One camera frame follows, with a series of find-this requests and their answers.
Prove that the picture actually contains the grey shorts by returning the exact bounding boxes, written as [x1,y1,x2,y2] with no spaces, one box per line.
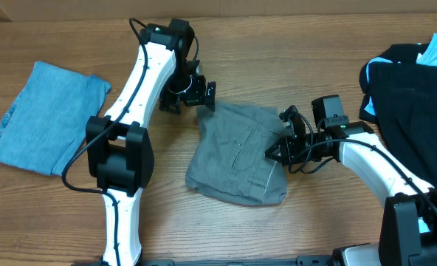
[185,101,287,206]

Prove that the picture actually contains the blue denim garment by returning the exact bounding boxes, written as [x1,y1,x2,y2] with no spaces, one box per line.
[0,61,111,175]

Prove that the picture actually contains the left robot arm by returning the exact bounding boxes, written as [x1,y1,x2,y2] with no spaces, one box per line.
[86,18,216,265]

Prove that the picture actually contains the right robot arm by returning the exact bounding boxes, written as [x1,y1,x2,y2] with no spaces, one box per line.
[265,95,437,266]

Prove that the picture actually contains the black garment in pile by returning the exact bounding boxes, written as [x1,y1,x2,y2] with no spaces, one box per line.
[359,44,437,188]

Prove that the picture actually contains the light blue garment in pile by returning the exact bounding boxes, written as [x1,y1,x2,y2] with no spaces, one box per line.
[359,33,437,123]

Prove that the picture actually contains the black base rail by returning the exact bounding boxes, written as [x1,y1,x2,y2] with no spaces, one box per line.
[70,254,348,266]

